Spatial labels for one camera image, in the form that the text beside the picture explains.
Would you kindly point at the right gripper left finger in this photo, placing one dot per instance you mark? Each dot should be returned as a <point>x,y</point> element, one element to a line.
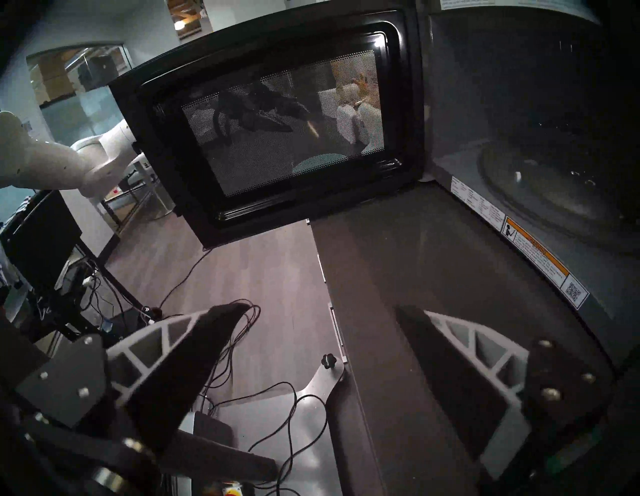
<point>190,360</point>

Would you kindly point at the dark wood drawer cabinet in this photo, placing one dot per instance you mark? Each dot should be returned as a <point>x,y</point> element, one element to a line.
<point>350,450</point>

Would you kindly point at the black base knob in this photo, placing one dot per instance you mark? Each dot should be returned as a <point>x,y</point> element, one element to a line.
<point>328,360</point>

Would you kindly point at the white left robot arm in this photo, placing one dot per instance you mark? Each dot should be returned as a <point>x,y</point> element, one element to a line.
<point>50,160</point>

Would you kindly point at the black glass microwave door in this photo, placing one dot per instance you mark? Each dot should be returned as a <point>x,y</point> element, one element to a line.
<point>160,165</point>

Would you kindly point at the glass microwave turntable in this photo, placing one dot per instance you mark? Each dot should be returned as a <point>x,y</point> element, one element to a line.
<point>560,190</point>

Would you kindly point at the black computer monitor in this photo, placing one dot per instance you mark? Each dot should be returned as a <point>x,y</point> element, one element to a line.
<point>40,235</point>

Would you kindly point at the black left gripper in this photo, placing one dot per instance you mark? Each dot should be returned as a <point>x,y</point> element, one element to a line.
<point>252,105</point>

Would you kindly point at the black Panasonic microwave body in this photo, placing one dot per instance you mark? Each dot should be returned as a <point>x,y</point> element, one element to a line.
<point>525,75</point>

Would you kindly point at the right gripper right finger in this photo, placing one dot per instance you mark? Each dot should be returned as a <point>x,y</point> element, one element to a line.
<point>465,390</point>

